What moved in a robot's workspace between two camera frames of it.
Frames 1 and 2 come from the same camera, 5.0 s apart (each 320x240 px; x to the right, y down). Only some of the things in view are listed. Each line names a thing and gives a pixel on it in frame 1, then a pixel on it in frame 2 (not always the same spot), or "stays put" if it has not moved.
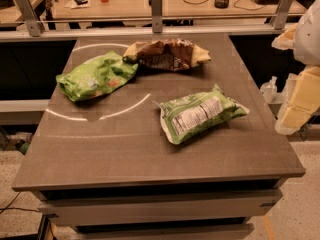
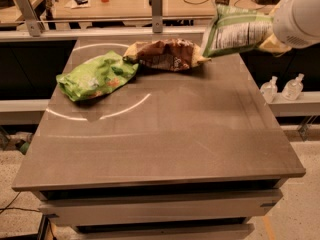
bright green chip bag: [99, 75] stays put
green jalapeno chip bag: [190, 115] to [235, 27]
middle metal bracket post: [155, 0] stays put
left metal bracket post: [34, 25] stays put
